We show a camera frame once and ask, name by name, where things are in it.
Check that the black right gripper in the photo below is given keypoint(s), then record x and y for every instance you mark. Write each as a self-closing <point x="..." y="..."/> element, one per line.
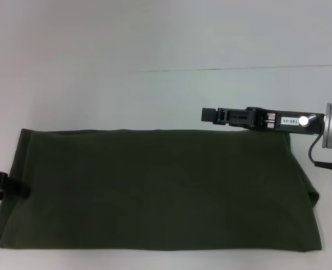
<point x="286" y="121"/>

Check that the dark green FREE t-shirt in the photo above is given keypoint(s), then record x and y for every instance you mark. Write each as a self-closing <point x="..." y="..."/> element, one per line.
<point x="154" y="191"/>

